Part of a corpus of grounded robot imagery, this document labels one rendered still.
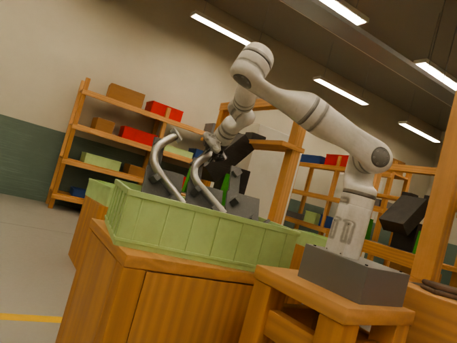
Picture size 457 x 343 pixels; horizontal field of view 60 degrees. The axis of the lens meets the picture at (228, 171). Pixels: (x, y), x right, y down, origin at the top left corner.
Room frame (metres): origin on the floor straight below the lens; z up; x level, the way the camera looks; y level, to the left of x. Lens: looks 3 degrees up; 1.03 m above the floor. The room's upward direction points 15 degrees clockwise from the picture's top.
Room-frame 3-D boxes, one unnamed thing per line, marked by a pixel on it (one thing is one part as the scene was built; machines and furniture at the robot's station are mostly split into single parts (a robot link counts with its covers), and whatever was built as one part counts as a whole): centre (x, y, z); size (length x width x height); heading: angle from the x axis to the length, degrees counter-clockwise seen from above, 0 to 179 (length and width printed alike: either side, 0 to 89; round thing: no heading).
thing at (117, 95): (7.29, 1.45, 1.14); 3.01 x 0.54 x 2.28; 120
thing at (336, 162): (7.40, -2.10, 1.13); 2.48 x 0.54 x 2.27; 30
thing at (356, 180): (1.11, -0.38, 1.19); 0.09 x 0.09 x 0.17; 9
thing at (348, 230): (1.11, -0.37, 1.03); 0.09 x 0.09 x 0.17; 40
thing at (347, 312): (1.11, -0.37, 0.83); 0.32 x 0.32 x 0.04; 37
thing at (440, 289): (1.19, -0.72, 0.91); 0.10 x 0.08 x 0.03; 91
